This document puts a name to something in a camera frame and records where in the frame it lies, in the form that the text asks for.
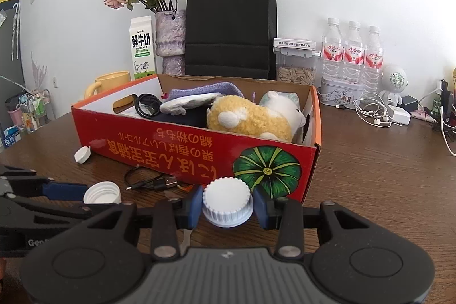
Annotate red orange cardboard box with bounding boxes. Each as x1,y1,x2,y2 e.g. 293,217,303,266
71,74,321,201

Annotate coiled black cable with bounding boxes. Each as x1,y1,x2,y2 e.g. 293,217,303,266
134,93,163,120

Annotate white green milk carton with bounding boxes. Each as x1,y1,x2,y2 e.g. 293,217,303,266
129,15,156,79

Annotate white bottle cap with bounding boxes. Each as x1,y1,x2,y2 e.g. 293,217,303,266
83,181,121,205

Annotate water bottle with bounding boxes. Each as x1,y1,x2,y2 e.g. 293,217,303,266
342,21,364,84
361,25,384,93
321,17,343,79

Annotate white charger block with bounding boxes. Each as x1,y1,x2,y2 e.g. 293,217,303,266
386,105,411,126

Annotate white round robot toy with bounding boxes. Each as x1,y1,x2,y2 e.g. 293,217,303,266
379,65,408,107

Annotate right water bottle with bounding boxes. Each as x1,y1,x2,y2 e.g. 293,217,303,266
361,25,384,93

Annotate blue knit cloth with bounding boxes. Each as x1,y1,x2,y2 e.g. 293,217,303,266
168,82,244,99

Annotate pink flat item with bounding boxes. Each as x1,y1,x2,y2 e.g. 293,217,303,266
410,109,436,123

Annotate person's left hand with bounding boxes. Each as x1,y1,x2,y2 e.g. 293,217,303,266
0,258,7,280

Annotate purple textured vase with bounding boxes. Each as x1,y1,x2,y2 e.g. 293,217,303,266
155,9,186,76

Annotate middle water bottle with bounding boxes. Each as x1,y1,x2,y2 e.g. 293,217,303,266
342,21,364,84

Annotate wire rack with items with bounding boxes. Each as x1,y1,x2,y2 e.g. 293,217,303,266
1,76,56,133

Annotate black paper shopping bag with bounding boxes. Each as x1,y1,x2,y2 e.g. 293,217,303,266
184,0,278,80

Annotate white cable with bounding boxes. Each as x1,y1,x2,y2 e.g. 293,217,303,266
439,107,456,158

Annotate left water bottle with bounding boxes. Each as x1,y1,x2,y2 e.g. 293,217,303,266
321,17,343,79

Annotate black power adapter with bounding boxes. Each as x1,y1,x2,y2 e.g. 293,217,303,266
398,96,419,113

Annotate dark grey refrigerator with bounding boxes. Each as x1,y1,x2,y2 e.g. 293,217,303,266
1,0,25,144

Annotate large white ribbed cap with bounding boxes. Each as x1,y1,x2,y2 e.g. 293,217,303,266
203,177,254,228

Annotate white fabric glove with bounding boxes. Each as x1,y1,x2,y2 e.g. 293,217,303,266
159,93,223,116

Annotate orange dried leaf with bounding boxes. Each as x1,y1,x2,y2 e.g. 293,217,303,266
178,184,193,192

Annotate white wired earphones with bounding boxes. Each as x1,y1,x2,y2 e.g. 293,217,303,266
353,93,402,128

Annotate clear seed storage container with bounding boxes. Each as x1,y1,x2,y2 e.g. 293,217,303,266
274,47,321,86

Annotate flat white red box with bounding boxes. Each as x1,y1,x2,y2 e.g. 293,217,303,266
273,38,316,51

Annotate short black USB cable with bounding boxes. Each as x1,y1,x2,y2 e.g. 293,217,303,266
123,164,180,192

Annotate yellow white plush toy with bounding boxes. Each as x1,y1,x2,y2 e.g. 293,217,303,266
206,96,306,143

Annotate small green bottle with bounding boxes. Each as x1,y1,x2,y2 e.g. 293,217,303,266
432,94,441,116

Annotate yellow ceramic mug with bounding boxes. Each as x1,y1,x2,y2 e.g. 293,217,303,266
84,71,131,99

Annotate small white device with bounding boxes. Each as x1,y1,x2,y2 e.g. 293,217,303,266
74,146,91,164

